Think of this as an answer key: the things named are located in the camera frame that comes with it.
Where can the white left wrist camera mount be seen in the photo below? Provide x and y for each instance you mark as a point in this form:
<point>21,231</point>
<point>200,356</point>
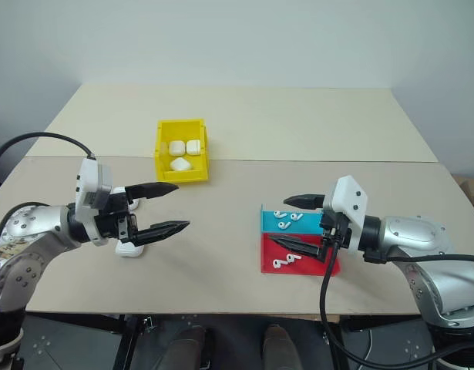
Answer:
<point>91,177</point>

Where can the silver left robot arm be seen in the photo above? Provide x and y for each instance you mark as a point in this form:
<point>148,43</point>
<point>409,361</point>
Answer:
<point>36,235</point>

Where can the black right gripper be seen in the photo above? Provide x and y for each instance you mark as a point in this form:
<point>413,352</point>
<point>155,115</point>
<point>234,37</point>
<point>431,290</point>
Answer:
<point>337,231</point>

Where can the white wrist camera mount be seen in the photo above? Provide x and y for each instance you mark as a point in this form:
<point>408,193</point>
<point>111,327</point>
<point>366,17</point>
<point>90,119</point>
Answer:
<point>91,177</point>
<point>350,204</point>

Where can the yellow plastic bin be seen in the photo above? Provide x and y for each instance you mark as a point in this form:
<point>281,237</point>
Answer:
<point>182,175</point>

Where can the dark rounded shape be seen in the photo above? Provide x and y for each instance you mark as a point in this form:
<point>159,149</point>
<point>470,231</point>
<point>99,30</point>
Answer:
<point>280,347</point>

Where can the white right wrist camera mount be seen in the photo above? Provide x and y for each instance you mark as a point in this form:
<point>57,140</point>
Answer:
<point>350,204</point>

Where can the red plastic tray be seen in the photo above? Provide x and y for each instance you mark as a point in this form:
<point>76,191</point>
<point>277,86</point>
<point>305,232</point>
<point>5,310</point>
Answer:
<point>310,266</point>

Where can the blue plastic tray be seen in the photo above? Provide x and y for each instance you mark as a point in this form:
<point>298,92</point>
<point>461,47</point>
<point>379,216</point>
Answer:
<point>306,227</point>

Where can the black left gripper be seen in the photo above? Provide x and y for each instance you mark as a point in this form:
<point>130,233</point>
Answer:
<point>115,223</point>

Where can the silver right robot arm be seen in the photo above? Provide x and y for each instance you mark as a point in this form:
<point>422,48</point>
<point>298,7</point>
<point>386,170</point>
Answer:
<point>421,239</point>

